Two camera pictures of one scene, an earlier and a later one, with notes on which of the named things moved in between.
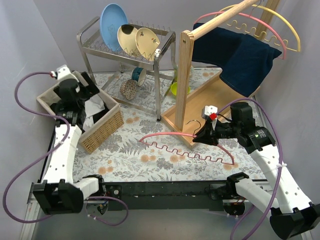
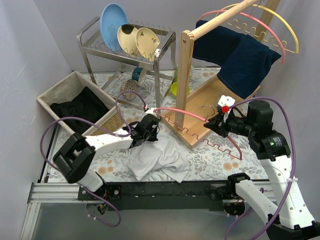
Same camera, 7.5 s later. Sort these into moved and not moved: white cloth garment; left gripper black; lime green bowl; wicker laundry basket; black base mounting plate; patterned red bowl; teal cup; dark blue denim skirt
Moved: white cloth garment; left gripper black
Not moved: wicker laundry basket; dark blue denim skirt; teal cup; patterned red bowl; lime green bowl; black base mounting plate
